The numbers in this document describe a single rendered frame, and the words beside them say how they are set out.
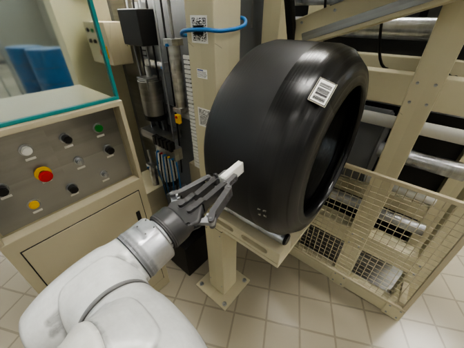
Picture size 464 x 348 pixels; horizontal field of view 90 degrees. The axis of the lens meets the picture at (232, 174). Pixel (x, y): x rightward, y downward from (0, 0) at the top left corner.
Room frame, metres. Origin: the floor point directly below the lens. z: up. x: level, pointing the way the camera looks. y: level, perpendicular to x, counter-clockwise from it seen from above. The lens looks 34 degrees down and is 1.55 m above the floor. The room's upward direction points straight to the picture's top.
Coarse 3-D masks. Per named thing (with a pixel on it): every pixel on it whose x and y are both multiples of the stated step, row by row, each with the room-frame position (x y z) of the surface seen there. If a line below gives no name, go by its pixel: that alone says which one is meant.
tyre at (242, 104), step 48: (288, 48) 0.66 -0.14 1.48; (336, 48) 0.62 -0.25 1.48; (240, 96) 0.57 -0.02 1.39; (288, 96) 0.51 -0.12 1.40; (336, 96) 0.53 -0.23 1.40; (240, 144) 0.50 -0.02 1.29; (288, 144) 0.45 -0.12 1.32; (336, 144) 0.86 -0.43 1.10; (240, 192) 0.47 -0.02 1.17; (288, 192) 0.43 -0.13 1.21
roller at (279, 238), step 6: (228, 210) 0.69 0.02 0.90; (240, 216) 0.65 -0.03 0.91; (246, 222) 0.63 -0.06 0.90; (252, 222) 0.61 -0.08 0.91; (258, 228) 0.59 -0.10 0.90; (270, 234) 0.56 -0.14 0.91; (276, 234) 0.55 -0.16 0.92; (288, 234) 0.55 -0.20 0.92; (276, 240) 0.54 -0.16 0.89; (282, 240) 0.53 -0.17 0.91; (288, 240) 0.54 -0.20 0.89
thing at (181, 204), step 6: (216, 174) 0.42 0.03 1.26; (210, 180) 0.41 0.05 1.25; (216, 180) 0.41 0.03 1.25; (204, 186) 0.39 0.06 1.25; (210, 186) 0.40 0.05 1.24; (192, 192) 0.37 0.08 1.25; (198, 192) 0.38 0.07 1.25; (204, 192) 0.38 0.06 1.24; (186, 198) 0.36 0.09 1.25; (192, 198) 0.36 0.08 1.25; (198, 198) 0.37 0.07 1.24; (180, 204) 0.34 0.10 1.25
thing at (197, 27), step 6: (240, 18) 0.94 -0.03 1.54; (246, 24) 0.90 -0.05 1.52; (186, 30) 0.85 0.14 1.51; (192, 30) 0.84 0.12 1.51; (198, 30) 0.82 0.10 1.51; (204, 30) 0.81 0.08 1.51; (210, 30) 0.80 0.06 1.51; (216, 30) 0.80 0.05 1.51; (222, 30) 0.81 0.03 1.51; (228, 30) 0.82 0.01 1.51; (234, 30) 0.84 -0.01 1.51; (186, 36) 0.93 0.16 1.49
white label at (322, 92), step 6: (318, 84) 0.51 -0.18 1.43; (324, 84) 0.51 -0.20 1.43; (330, 84) 0.51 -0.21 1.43; (336, 84) 0.51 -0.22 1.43; (312, 90) 0.50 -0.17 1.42; (318, 90) 0.50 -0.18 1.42; (324, 90) 0.50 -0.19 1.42; (330, 90) 0.50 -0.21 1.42; (312, 96) 0.49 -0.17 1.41; (318, 96) 0.49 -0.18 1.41; (324, 96) 0.49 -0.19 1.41; (330, 96) 0.49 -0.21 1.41; (318, 102) 0.48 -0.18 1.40; (324, 102) 0.48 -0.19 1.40
